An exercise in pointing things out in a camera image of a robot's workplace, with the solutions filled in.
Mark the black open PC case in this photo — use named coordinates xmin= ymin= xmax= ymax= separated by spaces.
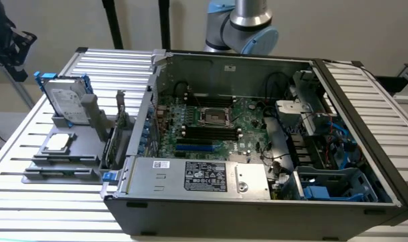
xmin=103 ymin=49 xmax=408 ymax=236

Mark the blue expansion slot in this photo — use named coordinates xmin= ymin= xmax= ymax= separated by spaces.
xmin=176 ymin=144 xmax=214 ymax=155

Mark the silver chipset heatsink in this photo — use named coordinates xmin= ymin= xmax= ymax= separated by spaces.
xmin=228 ymin=154 xmax=252 ymax=165

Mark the grey parts rack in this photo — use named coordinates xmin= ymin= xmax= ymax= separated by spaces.
xmin=22 ymin=94 xmax=138 ymax=185

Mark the RAM stick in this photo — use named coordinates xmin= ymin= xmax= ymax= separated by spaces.
xmin=24 ymin=168 xmax=92 ymax=178
xmin=34 ymin=154 xmax=98 ymax=164

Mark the black box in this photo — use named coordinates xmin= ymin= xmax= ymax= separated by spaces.
xmin=374 ymin=75 xmax=407 ymax=93

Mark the silver air shroud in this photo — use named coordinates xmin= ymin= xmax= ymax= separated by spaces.
xmin=263 ymin=116 xmax=296 ymax=173

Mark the black stand pole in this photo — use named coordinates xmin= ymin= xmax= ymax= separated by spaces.
xmin=102 ymin=0 xmax=124 ymax=50
xmin=158 ymin=0 xmax=174 ymax=50

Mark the grey disk bay cage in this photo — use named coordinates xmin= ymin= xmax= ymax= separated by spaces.
xmin=283 ymin=165 xmax=383 ymax=203

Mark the black looped wire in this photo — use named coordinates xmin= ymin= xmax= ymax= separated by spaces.
xmin=175 ymin=80 xmax=188 ymax=99
xmin=266 ymin=72 xmax=291 ymax=101

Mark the black expansion slot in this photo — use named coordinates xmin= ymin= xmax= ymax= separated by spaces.
xmin=176 ymin=137 xmax=214 ymax=146

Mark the silver drive cage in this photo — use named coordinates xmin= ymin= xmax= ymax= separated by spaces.
xmin=275 ymin=70 xmax=339 ymax=136

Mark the small silver drive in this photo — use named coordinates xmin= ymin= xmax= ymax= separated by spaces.
xmin=46 ymin=133 xmax=71 ymax=151

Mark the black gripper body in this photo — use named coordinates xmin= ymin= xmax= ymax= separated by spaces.
xmin=0 ymin=0 xmax=39 ymax=82

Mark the graphics card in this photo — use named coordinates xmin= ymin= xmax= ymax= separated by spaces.
xmin=102 ymin=90 xmax=138 ymax=170

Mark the black RAM slot bank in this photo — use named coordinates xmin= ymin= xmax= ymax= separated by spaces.
xmin=184 ymin=125 xmax=240 ymax=141
xmin=192 ymin=95 xmax=235 ymax=108

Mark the silver power supply unit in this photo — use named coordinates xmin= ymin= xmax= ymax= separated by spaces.
xmin=118 ymin=157 xmax=271 ymax=200

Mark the blue disk wire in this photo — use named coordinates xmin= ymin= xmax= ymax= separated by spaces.
xmin=326 ymin=120 xmax=360 ymax=166

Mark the grey metal leg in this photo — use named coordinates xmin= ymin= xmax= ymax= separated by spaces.
xmin=0 ymin=64 xmax=36 ymax=109

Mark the green motherboard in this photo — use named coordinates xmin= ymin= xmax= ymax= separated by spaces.
xmin=155 ymin=94 xmax=275 ymax=167

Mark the aluminium frame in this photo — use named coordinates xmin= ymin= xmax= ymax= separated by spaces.
xmin=391 ymin=63 xmax=408 ymax=104

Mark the CPU socket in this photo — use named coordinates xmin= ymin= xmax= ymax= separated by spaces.
xmin=196 ymin=107 xmax=232 ymax=127

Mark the hard disk with blue caddy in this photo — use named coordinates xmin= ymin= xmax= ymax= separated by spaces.
xmin=34 ymin=72 xmax=92 ymax=128

